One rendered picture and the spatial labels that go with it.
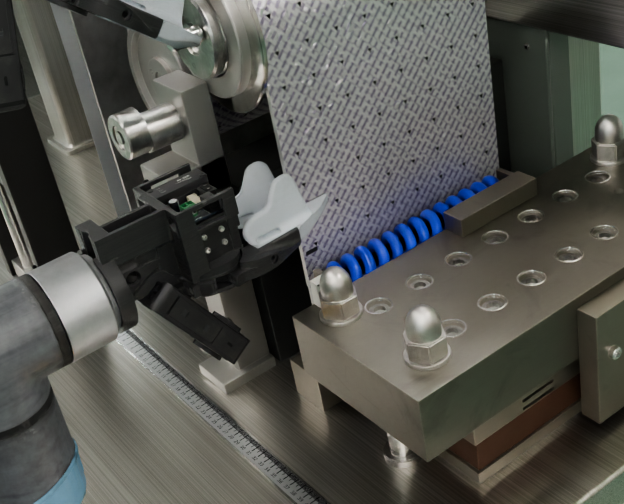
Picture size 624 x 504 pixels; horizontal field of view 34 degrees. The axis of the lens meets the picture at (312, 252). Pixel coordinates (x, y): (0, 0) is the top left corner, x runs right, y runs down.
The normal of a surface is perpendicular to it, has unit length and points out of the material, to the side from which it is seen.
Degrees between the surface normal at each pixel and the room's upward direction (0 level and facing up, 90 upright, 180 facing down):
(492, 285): 0
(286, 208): 90
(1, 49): 89
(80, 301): 61
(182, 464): 0
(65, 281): 31
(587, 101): 90
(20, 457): 90
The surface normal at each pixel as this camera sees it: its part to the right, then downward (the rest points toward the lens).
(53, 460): 0.80, 0.18
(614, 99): -0.18, -0.84
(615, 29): -0.80, 0.43
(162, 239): 0.58, 0.33
